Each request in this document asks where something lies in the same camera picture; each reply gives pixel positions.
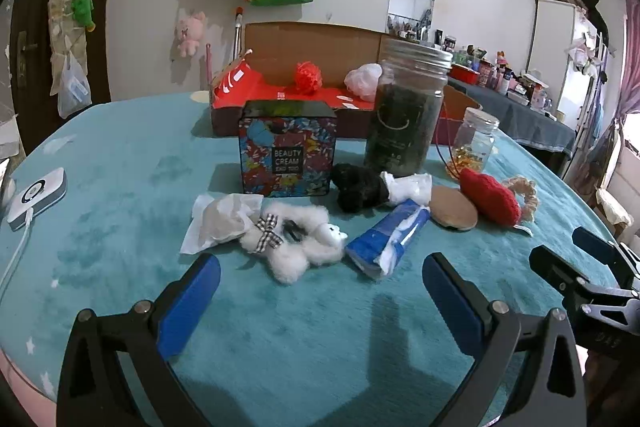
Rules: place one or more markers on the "clear plastic bag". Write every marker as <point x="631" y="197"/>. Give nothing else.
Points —
<point x="75" y="89"/>

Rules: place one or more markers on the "white wardrobe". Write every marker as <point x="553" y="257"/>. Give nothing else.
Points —
<point x="555" y="42"/>

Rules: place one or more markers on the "desk with blue cloth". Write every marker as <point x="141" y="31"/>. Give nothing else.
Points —
<point x="525" y="117"/>

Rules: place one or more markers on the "grey cloth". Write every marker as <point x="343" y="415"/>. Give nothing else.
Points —
<point x="220" y="222"/>

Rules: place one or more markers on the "pink plush toy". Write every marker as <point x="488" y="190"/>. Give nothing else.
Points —
<point x="190" y="32"/>

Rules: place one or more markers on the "teal fuzzy table cover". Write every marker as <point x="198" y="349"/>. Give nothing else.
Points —
<point x="125" y="207"/>

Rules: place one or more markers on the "small glass jar yellow capsules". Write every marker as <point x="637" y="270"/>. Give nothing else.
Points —
<point x="475" y="142"/>

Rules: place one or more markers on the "black fluffy scrunchie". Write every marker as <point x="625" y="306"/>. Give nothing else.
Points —
<point x="357" y="187"/>

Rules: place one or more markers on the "beige hanging organizer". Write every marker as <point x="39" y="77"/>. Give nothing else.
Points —
<point x="62" y="7"/>

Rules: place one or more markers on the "red fluffy pom ball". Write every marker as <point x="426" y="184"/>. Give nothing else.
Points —
<point x="307" y="78"/>

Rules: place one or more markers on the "cardboard box with red lining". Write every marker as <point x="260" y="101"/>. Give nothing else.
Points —
<point x="310" y="39"/>

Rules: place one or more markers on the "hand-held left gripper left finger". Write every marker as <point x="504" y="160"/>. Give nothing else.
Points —
<point x="192" y="302"/>

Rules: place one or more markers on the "white fluffy scrunchie with bow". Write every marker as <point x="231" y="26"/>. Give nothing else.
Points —
<point x="295" y="257"/>

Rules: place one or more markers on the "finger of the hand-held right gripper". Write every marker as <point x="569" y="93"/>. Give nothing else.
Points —
<point x="597" y="244"/>
<point x="552" y="267"/>

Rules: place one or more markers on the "pink curtain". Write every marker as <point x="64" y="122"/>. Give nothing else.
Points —
<point x="631" y="57"/>

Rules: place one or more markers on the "large glass jar dark leaves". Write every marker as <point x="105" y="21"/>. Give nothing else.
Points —
<point x="400" y="127"/>

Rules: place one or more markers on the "colourful patterned tin box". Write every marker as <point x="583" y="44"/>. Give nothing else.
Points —
<point x="285" y="147"/>

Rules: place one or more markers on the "cluster of cosmetic bottles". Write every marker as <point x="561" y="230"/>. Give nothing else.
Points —
<point x="492" y="74"/>

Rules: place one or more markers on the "green plush toy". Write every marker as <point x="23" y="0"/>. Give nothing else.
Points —
<point x="82" y="7"/>

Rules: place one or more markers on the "dark brown door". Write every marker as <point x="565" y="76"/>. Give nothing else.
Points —
<point x="100" y="57"/>

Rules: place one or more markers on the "crumpled white plastic wrap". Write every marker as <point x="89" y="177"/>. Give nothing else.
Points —
<point x="412" y="189"/>

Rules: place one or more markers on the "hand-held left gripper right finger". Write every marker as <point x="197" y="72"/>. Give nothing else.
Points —
<point x="450" y="302"/>

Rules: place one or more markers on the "cream knitted scrunchie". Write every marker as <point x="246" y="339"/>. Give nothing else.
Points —
<point x="530" y="197"/>

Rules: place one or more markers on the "red knitted heart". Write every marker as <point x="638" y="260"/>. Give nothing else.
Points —
<point x="490" y="199"/>

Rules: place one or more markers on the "white power bank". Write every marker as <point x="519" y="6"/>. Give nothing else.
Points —
<point x="35" y="197"/>

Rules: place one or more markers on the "white mesh bath sponge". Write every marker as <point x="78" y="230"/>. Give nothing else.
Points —
<point x="365" y="79"/>

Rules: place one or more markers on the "blue tissue pack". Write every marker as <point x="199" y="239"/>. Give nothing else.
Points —
<point x="375" y="247"/>

